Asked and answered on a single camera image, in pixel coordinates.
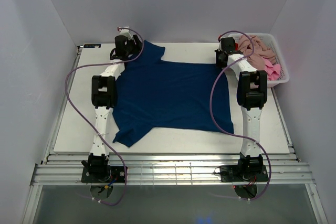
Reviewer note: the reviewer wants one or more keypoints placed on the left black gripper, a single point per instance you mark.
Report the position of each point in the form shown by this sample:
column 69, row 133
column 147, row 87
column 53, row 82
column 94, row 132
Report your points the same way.
column 137, row 48

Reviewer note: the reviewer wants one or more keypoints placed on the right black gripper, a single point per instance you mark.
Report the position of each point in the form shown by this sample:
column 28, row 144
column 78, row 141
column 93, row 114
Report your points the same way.
column 218, row 52

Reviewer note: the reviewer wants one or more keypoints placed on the dark blue t shirt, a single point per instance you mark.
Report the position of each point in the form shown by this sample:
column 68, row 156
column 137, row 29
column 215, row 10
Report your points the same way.
column 156, row 93

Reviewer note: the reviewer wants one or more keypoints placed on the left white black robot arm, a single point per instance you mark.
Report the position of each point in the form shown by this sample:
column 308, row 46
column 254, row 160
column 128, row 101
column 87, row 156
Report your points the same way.
column 104, row 99

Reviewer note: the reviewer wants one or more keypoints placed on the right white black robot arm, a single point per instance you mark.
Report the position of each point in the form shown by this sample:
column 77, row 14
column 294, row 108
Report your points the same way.
column 251, row 96

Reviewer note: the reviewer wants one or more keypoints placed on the beige pink t shirt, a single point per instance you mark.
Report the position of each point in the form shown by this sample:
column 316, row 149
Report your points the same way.
column 256, row 51

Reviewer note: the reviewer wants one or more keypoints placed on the blue white label sticker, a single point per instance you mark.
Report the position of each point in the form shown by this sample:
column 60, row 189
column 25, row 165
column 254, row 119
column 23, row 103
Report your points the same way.
column 92, row 45

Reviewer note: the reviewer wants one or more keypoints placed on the white perforated plastic basket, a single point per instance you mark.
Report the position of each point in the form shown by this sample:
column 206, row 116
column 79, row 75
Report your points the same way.
column 270, row 42

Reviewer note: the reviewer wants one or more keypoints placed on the bright pink t shirt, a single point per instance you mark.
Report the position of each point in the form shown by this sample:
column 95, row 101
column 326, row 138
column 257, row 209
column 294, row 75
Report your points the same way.
column 273, row 71

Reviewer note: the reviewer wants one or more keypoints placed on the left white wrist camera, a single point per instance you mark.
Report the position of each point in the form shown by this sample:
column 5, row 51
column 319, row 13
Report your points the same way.
column 127, row 32

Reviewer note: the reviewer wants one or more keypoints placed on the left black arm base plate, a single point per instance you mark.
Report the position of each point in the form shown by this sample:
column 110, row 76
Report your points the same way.
column 113, row 173

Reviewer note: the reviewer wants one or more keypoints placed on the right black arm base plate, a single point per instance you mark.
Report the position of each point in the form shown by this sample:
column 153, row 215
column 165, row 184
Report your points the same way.
column 232, row 173

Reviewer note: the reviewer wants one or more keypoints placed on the aluminium frame rails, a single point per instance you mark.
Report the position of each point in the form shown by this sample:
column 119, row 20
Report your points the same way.
column 169, row 169

